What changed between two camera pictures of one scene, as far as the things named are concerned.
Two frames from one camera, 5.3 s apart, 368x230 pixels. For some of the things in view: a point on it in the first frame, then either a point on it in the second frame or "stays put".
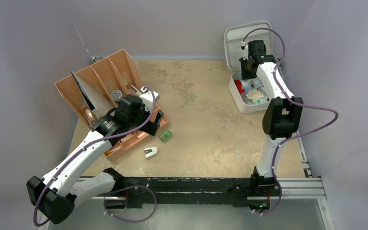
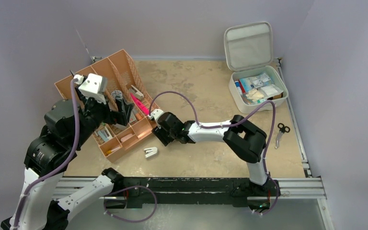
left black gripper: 145,112 -> 124,109
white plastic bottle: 261,100 stays put
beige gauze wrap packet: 254,95 stays put
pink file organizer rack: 117,73 stays put
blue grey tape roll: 116,95 stays put
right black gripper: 247,68 -> 162,133
